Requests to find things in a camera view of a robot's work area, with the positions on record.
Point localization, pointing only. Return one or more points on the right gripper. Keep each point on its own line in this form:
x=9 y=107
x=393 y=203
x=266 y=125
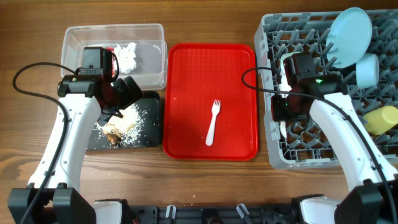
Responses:
x=277 y=114

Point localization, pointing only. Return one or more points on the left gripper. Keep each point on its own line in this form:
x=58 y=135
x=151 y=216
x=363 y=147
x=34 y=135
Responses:
x=129 y=96

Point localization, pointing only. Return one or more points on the white plastic spoon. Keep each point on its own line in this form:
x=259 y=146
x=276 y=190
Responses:
x=283 y=131

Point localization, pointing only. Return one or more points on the rice and food scraps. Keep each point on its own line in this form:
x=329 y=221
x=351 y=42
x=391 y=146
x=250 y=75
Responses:
x=122 y=131

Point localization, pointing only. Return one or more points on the white tissue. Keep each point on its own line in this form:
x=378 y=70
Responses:
x=126 y=57

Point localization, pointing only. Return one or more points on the red snack wrapper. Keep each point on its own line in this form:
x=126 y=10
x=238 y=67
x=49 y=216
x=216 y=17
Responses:
x=109 y=48

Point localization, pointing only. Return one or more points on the white plastic fork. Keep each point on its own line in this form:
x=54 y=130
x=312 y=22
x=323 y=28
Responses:
x=215 y=109

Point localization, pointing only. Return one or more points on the light blue bowl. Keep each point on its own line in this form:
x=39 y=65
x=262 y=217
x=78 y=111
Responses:
x=367 y=71

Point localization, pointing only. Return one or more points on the yellow plastic cup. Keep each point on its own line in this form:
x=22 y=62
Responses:
x=381 y=120

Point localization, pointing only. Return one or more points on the light blue plate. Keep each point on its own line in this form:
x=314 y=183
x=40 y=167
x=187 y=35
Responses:
x=350 y=35

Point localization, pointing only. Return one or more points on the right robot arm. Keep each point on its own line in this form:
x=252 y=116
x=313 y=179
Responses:
x=371 y=179

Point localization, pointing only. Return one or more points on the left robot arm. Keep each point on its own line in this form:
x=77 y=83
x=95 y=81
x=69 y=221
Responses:
x=52 y=194

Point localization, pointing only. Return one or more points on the grey dishwasher rack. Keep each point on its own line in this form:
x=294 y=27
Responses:
x=303 y=145

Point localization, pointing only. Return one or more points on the clear plastic waste bin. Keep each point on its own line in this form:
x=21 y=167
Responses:
x=151 y=49

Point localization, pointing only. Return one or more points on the black plastic tray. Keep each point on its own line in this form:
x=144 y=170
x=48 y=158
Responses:
x=151 y=135

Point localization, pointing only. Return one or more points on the red serving tray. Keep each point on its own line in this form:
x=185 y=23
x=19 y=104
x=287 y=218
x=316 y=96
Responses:
x=199 y=74

